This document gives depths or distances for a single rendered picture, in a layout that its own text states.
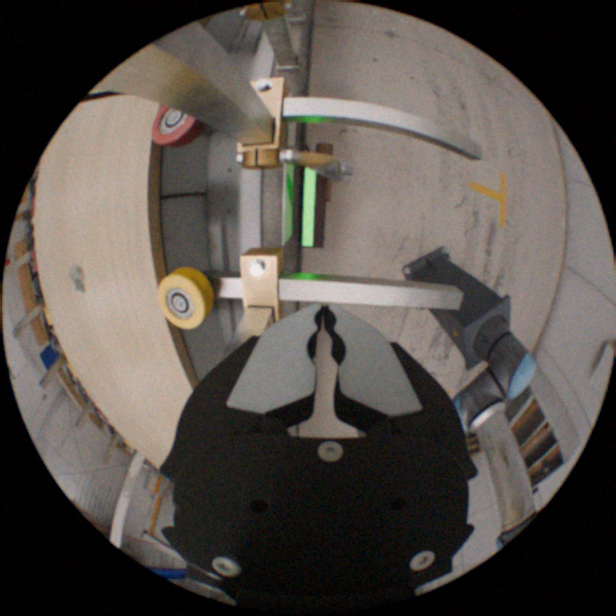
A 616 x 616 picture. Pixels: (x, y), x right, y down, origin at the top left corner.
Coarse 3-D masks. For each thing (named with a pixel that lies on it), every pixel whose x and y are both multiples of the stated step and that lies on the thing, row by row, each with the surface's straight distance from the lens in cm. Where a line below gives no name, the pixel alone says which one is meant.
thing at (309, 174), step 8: (312, 176) 43; (312, 184) 42; (312, 192) 42; (304, 200) 42; (312, 200) 42; (304, 208) 42; (312, 208) 42; (304, 216) 42; (312, 216) 42; (304, 224) 43; (312, 224) 43; (304, 232) 43; (312, 232) 43; (304, 240) 43
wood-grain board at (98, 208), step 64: (64, 128) 84; (128, 128) 39; (64, 192) 61; (128, 192) 34; (64, 256) 62; (128, 256) 35; (64, 320) 82; (128, 320) 42; (128, 384) 62; (192, 384) 43
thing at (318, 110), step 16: (288, 112) 29; (304, 112) 29; (320, 112) 29; (336, 112) 29; (352, 112) 29; (368, 112) 30; (384, 112) 31; (400, 112) 32; (208, 128) 33; (384, 128) 32; (400, 128) 31; (416, 128) 31; (432, 128) 33; (448, 128) 35; (448, 144) 34; (464, 144) 35; (480, 144) 38
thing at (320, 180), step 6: (318, 174) 43; (318, 180) 42; (324, 180) 42; (318, 186) 42; (324, 186) 42; (318, 192) 42; (324, 192) 42; (318, 198) 42; (324, 198) 42; (318, 204) 42; (324, 204) 42; (318, 210) 42; (318, 216) 42; (318, 222) 43; (318, 228) 43; (318, 234) 43; (318, 240) 43
